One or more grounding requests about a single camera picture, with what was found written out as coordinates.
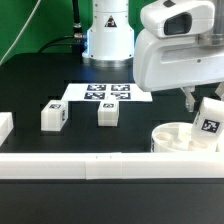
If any white round stool seat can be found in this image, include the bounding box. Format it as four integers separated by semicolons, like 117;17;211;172
151;122;224;153

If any white left fence block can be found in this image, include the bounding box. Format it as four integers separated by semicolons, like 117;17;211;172
0;112;14;147

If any black cable horizontal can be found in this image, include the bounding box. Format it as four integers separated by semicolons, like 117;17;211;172
38;33;87;53

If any white front fence bar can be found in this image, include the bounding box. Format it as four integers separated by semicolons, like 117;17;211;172
0;152;224;180

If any grey thin cable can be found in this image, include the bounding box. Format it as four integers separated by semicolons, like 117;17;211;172
0;0;43;66

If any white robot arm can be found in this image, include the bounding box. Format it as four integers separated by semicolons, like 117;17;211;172
82;0;224;111

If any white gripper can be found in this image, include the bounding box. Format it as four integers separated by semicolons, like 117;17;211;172
133;29;224;112

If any white AprilTag marker sheet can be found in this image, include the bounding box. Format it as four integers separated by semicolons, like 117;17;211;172
62;83;152;102

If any black cable vertical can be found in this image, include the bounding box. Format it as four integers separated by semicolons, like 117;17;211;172
72;0;82;29

